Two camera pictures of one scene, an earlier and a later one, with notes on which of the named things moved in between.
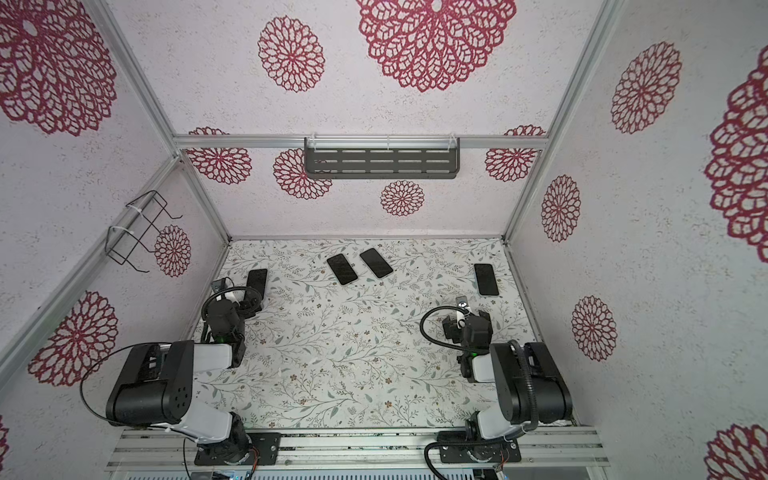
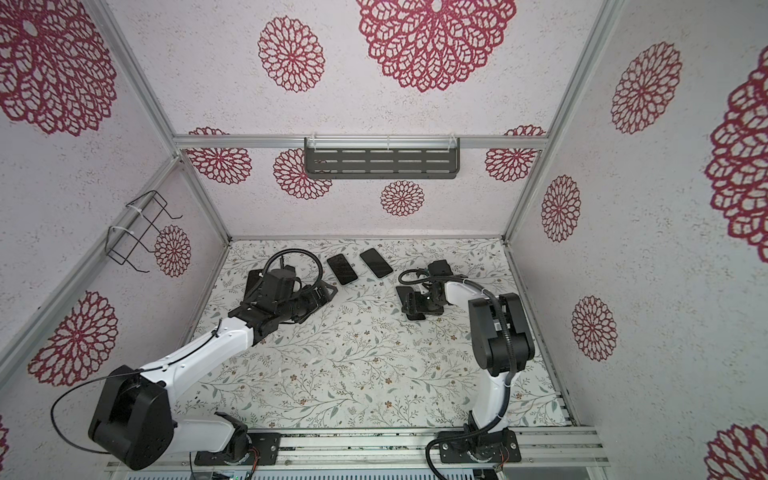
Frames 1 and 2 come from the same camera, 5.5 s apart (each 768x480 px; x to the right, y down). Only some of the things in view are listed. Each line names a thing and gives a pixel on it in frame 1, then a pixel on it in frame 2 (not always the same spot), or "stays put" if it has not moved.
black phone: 376,263 stays put
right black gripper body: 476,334 to 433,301
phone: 342,268 stays put
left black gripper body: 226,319 to 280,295
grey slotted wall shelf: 382,157 stays put
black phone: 257,280 stays put
